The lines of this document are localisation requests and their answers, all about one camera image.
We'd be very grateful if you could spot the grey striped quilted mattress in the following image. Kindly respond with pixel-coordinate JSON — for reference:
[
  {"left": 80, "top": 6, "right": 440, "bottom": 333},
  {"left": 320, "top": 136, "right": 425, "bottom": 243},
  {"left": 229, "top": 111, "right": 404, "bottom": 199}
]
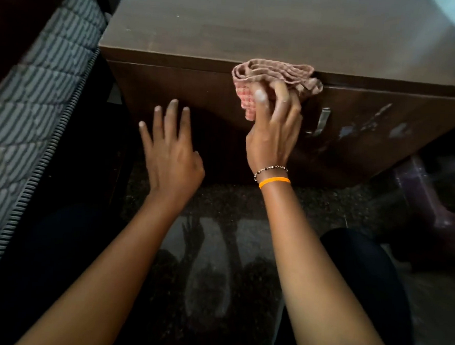
[{"left": 0, "top": 0, "right": 110, "bottom": 317}]

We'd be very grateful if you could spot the person's left forearm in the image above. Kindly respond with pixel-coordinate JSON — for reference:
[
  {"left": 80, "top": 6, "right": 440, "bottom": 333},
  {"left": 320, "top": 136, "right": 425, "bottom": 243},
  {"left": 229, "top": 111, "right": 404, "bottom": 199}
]
[{"left": 14, "top": 179, "right": 190, "bottom": 345}]

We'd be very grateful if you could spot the black beaded bracelet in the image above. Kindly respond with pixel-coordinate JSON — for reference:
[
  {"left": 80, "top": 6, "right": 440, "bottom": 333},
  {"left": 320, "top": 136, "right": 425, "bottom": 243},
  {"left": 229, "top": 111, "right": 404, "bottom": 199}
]
[{"left": 253, "top": 164, "right": 289, "bottom": 184}]

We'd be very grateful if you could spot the person's right forearm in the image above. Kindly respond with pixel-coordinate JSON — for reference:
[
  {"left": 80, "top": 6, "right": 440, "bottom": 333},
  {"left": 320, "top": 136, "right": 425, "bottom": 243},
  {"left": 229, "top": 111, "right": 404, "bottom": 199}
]
[{"left": 248, "top": 175, "right": 414, "bottom": 345}]

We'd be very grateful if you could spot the pink checked cleaning cloth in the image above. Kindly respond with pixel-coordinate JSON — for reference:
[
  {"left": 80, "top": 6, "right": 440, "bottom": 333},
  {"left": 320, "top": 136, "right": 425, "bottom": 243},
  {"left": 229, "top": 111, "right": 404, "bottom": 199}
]
[{"left": 229, "top": 57, "right": 326, "bottom": 126}]

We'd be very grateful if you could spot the person's left hand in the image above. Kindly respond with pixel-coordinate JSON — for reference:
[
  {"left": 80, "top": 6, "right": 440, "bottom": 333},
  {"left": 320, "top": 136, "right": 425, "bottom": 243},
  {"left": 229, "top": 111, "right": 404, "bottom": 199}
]
[{"left": 134, "top": 97, "right": 210, "bottom": 201}]

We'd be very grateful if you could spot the purple plastic stool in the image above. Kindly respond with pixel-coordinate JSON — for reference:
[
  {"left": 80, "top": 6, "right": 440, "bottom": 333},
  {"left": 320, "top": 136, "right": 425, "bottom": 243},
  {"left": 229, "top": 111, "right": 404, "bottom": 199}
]
[{"left": 388, "top": 152, "right": 455, "bottom": 269}]

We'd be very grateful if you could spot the orange wrist band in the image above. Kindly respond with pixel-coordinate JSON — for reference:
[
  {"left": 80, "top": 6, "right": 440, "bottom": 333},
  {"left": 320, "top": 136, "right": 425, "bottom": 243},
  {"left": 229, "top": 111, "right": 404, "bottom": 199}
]
[{"left": 258, "top": 175, "right": 291, "bottom": 192}]

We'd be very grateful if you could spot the metal cabinet handle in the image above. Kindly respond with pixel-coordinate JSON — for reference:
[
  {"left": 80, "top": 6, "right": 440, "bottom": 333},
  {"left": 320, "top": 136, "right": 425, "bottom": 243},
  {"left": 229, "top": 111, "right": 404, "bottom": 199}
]
[{"left": 306, "top": 106, "right": 332, "bottom": 138}]

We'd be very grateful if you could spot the person's right hand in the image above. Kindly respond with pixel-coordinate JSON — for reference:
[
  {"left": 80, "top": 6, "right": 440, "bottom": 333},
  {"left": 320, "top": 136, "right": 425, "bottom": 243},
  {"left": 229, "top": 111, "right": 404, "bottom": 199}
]
[{"left": 243, "top": 79, "right": 307, "bottom": 180}]

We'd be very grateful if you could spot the brown wooden cabinet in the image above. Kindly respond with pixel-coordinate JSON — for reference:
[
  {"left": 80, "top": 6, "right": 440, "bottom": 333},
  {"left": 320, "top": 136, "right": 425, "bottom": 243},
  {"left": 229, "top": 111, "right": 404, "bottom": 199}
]
[{"left": 90, "top": 0, "right": 455, "bottom": 197}]

